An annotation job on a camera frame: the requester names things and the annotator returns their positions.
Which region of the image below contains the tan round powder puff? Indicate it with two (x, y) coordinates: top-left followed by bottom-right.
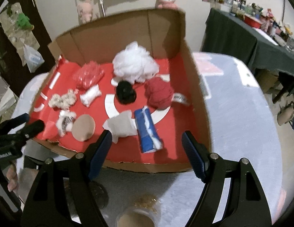
(71, 114), (96, 142)

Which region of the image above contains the green plush frog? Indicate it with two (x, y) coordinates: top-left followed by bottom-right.
(16, 13), (34, 31)

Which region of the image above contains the white grey scrunchie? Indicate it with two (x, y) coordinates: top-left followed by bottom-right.
(48, 89), (77, 110)

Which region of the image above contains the small white crumpled cloth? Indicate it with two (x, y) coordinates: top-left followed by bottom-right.
(80, 85), (102, 108)

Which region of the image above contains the black fluffy pompom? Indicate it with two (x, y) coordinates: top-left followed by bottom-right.
(116, 80), (137, 105)

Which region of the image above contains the dark wooden door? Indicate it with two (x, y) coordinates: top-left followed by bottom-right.
(0, 0), (55, 96)

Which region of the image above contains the white plush keychain toy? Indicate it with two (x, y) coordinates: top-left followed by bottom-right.
(56, 110), (77, 137)

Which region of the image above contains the white plastic bag on door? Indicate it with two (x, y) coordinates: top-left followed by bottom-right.
(23, 44), (45, 73)

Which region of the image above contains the dark green covered table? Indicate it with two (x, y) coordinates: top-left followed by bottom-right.
(201, 8), (294, 76)

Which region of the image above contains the white mesh bath pouf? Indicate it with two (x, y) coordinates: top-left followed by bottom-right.
(112, 41), (159, 85)

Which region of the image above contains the white paper tissue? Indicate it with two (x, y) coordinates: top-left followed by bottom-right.
(103, 110), (138, 144)

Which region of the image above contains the black square box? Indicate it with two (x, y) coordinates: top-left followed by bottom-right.
(24, 155), (45, 171)

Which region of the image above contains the pink plush on wall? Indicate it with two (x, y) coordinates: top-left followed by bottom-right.
(77, 0), (93, 24)

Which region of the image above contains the jar of golden capsules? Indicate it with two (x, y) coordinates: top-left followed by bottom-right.
(116, 194), (161, 227)

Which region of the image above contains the red plastic bag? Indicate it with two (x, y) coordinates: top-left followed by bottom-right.
(73, 61), (105, 90)

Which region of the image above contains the pink cat plush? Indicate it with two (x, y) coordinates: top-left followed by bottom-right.
(156, 0), (178, 9)

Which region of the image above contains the red-lined cardboard box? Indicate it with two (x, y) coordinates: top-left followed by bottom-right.
(30, 9), (211, 173)

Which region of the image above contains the blue tissue pack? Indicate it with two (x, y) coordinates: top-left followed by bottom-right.
(134, 106), (163, 153)

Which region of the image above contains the red bowl on table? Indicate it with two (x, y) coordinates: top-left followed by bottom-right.
(244, 14), (262, 29)

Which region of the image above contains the person's left hand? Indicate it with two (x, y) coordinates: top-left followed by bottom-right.
(6, 164), (18, 192)

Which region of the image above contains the red tipped brush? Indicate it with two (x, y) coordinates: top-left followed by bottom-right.
(99, 0), (106, 17)

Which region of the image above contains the green tea leaf jar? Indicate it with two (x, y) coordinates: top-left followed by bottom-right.
(63, 178), (110, 218)

